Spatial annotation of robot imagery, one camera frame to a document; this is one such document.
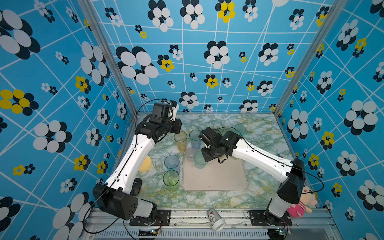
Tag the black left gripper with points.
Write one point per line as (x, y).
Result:
(177, 124)

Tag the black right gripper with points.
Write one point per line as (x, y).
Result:
(204, 153)

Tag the teal textured glass front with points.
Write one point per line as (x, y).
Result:
(200, 162)

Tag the tall yellow glass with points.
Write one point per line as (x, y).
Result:
(181, 141)

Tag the clear textured glass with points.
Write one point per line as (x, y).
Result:
(190, 154)

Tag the light blue short glass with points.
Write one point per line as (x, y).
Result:
(172, 162)

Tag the green clear glass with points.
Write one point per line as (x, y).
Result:
(171, 180)

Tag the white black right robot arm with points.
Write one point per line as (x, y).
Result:
(290, 174)

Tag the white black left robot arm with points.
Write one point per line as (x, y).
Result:
(114, 196)

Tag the pink rectangular tray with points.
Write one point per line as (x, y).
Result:
(229, 176)

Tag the tall blue glass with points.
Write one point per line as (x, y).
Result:
(195, 139)

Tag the yellow round sponge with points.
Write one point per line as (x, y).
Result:
(146, 165)

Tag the black computer mouse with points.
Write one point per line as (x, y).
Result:
(136, 187)

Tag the green circuit board right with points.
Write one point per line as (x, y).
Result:
(276, 234)

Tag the green circuit board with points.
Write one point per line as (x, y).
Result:
(276, 234)
(151, 233)

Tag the pink plush doll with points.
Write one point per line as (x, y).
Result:
(307, 198)

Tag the green circuit board left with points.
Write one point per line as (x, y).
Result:
(151, 233)

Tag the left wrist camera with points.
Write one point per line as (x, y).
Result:
(174, 107)

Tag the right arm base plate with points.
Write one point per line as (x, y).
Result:
(262, 218)

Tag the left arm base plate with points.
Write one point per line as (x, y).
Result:
(156, 218)

